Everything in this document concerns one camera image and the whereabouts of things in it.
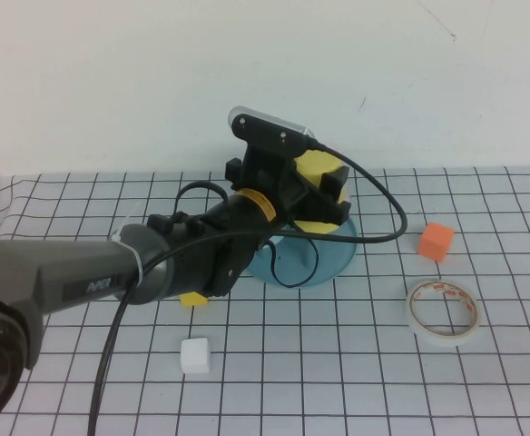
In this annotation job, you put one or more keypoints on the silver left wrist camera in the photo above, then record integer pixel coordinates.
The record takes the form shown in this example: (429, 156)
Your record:
(242, 109)

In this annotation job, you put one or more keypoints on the white tape roll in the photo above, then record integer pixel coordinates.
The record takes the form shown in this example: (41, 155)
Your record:
(428, 337)

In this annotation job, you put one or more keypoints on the yellow cube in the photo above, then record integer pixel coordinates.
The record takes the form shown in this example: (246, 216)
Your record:
(194, 300)

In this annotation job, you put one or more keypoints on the teal cup stand tray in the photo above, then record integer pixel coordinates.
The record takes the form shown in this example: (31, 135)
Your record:
(333, 254)

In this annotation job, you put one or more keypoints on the white zip tie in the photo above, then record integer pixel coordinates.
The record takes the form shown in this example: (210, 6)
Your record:
(134, 259)

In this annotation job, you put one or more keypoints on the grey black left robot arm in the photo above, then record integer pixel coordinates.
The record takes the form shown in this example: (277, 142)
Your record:
(88, 268)

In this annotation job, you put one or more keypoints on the yellow plastic cup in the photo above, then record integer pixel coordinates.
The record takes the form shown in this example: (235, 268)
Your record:
(315, 165)

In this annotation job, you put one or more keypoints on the orange cube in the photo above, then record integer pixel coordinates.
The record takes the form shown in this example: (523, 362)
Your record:
(435, 243)

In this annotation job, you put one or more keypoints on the white cube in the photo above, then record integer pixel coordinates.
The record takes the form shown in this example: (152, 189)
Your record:
(195, 356)

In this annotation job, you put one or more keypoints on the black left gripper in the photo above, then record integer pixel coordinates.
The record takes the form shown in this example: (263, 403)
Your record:
(269, 177)

